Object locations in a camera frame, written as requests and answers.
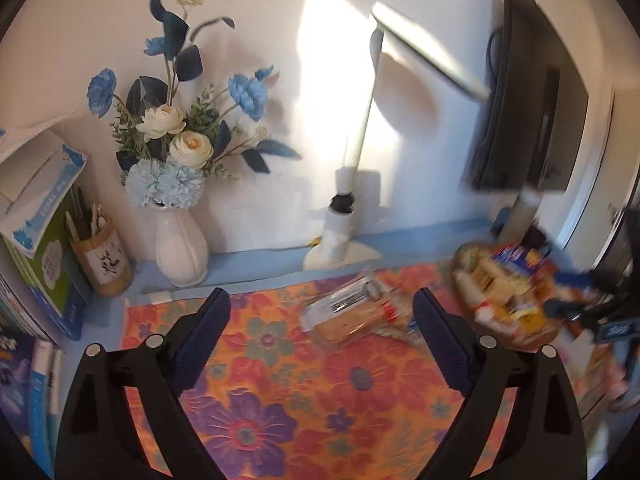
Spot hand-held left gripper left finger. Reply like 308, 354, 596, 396
55, 287, 233, 480

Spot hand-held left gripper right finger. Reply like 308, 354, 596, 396
412, 287, 588, 480

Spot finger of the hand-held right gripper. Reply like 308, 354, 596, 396
542, 297, 602, 327
550, 270, 617, 295

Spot blue biscuit packet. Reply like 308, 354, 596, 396
490, 242, 556, 275

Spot clear cracker packet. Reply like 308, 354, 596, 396
300, 272, 422, 349

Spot white red candy packet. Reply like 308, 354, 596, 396
470, 300, 501, 327

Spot brown cookie bag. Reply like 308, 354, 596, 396
467, 260, 511, 297

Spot silver thermos bottle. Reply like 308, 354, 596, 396
497, 187, 543, 242

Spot white ceramic vase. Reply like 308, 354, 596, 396
152, 202, 209, 289

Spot floral table mat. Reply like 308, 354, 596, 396
121, 262, 521, 480

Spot bamboo pen holder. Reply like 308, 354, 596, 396
70, 230, 134, 299

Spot bundle of pens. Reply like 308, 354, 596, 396
65, 187, 108, 242

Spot blue white tubes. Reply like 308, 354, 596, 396
29, 339, 66, 477

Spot green white book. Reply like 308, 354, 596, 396
0, 145, 94, 342

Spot white desk lamp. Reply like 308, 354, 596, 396
302, 2, 493, 272

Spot blue illustrated book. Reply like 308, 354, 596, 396
0, 320, 37, 453

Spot blue white artificial flowers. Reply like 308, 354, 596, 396
87, 0, 303, 209

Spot tissue box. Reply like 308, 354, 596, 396
0, 110, 83, 202

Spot black wall television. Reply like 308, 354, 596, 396
462, 0, 591, 193

